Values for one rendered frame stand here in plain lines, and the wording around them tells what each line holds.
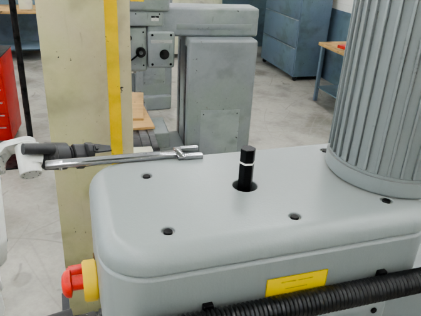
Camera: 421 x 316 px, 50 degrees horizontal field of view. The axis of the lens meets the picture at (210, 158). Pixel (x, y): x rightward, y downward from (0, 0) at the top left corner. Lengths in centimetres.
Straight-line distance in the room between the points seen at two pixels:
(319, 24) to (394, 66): 744
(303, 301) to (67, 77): 191
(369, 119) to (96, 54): 181
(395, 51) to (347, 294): 32
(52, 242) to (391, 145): 335
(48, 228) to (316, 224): 349
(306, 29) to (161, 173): 735
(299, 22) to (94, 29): 589
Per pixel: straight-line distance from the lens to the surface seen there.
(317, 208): 65
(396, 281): 70
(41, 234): 393
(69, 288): 69
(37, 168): 146
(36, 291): 342
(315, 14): 801
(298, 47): 799
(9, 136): 544
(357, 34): 69
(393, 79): 66
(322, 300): 63
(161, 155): 74
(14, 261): 372
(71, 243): 279
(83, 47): 232
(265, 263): 59
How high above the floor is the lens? 222
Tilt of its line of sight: 26 degrees down
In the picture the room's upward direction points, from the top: 3 degrees clockwise
